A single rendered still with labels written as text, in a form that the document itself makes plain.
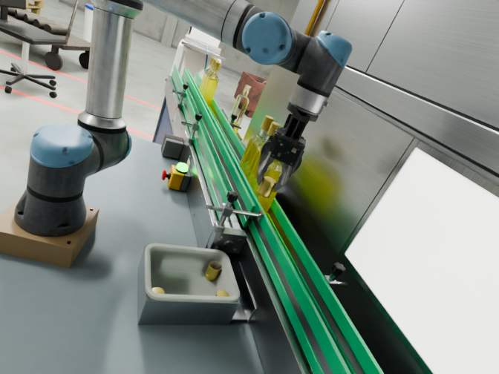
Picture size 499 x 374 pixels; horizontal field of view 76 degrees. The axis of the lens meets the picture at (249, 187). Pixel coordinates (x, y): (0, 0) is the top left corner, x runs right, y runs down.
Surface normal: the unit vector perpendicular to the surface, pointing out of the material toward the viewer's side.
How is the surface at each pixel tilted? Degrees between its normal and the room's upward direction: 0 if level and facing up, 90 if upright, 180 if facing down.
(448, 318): 90
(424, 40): 90
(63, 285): 0
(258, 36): 89
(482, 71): 90
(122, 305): 0
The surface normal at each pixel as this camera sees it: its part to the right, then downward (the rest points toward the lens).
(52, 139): 0.34, -0.78
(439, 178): -0.88, -0.18
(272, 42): -0.24, 0.33
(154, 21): 0.07, 0.48
